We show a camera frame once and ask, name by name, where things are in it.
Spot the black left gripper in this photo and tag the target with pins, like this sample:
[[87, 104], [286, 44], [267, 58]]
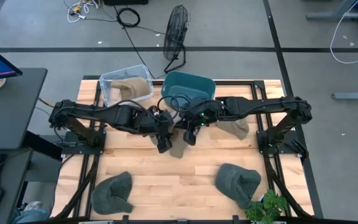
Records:
[[162, 123]]

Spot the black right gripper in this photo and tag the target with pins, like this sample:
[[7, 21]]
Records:
[[202, 113]]

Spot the tan cap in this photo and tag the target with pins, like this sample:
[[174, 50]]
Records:
[[130, 88], [177, 149], [233, 128]]

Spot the dark green cap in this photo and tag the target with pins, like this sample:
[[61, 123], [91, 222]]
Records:
[[238, 186], [112, 194]]

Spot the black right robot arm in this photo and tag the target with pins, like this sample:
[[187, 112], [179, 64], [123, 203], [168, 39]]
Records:
[[259, 107]]

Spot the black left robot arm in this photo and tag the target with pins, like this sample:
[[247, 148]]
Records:
[[104, 113]]

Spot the teal plastic bin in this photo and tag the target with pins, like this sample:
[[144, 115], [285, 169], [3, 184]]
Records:
[[188, 82]]

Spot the clear plastic bin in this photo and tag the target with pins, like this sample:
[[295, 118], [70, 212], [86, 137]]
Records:
[[107, 93]]

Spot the black floor fan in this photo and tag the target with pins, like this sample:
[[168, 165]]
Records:
[[175, 31]]

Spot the green potted plant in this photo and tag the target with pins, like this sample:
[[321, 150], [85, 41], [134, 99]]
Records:
[[267, 203]]

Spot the person's shoe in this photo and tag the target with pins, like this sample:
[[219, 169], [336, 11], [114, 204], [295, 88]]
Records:
[[33, 205]]

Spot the black desk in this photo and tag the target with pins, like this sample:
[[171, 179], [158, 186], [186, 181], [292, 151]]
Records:
[[8, 109]]

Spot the grey desk leg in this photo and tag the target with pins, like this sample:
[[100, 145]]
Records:
[[353, 96]]

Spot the black aluminium table frame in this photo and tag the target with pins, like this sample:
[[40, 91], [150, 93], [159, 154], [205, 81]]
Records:
[[260, 85]]

